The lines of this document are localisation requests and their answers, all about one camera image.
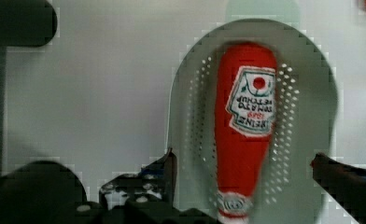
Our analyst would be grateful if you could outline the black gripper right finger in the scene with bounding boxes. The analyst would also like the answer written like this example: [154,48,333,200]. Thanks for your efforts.
[310,153,366,224]

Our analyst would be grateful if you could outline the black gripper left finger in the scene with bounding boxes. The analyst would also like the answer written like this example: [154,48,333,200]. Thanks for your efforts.
[75,148,221,224]

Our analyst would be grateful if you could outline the red ketchup bottle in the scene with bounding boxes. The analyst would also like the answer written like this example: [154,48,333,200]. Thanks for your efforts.
[215,43,276,224]

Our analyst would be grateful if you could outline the green strainer bowl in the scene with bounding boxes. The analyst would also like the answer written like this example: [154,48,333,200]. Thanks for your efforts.
[167,19,337,224]

